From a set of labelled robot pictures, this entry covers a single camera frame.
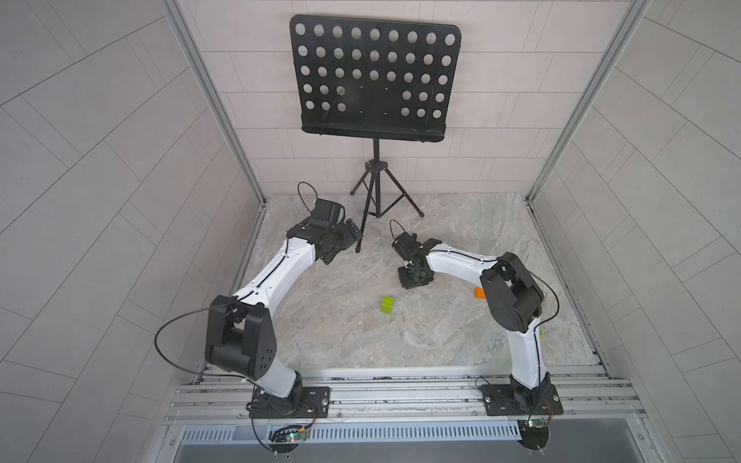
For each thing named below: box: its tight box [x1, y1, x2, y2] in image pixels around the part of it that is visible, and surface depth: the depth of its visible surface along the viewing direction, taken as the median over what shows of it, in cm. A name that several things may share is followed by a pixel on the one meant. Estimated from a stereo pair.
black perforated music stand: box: [290, 14, 462, 253], surface depth 69 cm
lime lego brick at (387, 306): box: [381, 299, 395, 315], surface depth 85 cm
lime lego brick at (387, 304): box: [381, 296, 395, 312], surface depth 85 cm
